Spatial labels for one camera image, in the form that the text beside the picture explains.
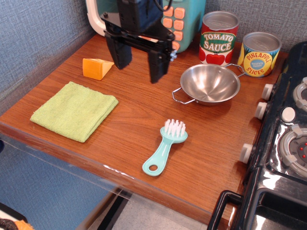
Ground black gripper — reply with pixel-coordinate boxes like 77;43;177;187
100;0;177;83

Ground teal dish brush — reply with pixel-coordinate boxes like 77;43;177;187
142;119;188;176

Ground steel colander bowl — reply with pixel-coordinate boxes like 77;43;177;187
172;64;246;106

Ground orange cheese wedge toy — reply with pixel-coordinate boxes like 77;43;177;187
83;58;114;81

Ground teal toy microwave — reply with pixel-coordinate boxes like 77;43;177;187
85;0;206;53

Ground tomato sauce can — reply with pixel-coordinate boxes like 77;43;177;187
199;11;239;66

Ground green folded cloth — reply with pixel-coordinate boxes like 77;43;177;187
30;81;118;143

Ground pineapple slices can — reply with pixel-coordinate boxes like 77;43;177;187
237;32;282;77

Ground black toy stove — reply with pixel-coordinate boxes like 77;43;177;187
208;42;307;230

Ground orange object bottom left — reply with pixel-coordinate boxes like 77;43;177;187
14;220;34;230

